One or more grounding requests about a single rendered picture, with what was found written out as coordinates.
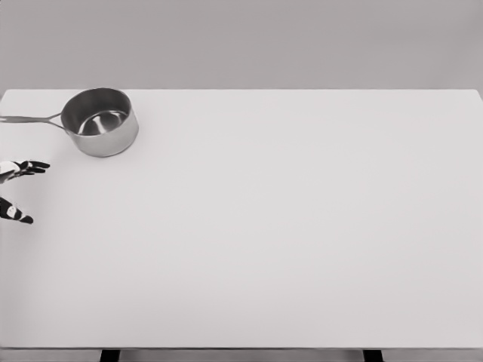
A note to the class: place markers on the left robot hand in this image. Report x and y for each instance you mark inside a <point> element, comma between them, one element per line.
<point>22,167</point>

